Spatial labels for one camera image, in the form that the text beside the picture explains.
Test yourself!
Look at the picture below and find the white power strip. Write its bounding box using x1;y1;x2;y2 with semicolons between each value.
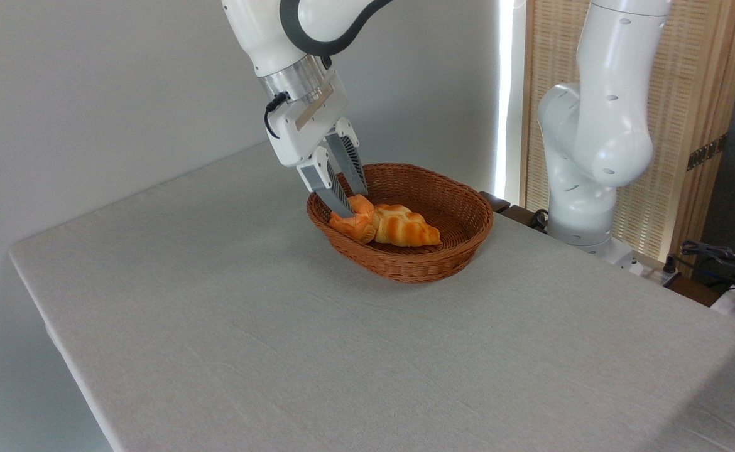
619;250;681;287

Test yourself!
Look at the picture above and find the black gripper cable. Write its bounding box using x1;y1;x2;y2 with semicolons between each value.
263;91;291;141

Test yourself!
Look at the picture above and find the dark wooden side table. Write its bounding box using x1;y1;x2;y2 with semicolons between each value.
479;191;552;234

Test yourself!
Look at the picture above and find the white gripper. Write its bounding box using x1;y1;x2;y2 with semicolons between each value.
267;69;369;220

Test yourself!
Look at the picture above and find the dark metal screen hinge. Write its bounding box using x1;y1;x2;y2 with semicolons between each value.
686;133;728;171

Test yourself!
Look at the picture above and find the brown wicker basket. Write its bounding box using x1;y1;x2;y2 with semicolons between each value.
306;163;494;284

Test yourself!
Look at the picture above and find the yellow croissant bread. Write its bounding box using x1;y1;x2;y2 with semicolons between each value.
372;203;442;247

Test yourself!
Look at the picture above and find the wooden folding screen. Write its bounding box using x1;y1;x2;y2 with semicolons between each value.
520;0;735;277

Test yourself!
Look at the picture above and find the grey tablecloth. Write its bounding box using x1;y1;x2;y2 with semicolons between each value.
8;141;735;452

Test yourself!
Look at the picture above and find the round orange bread bun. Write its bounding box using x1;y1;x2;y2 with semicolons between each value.
328;194;380;245

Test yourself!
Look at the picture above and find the black cable bundle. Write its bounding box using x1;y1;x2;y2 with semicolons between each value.
664;240;735;297

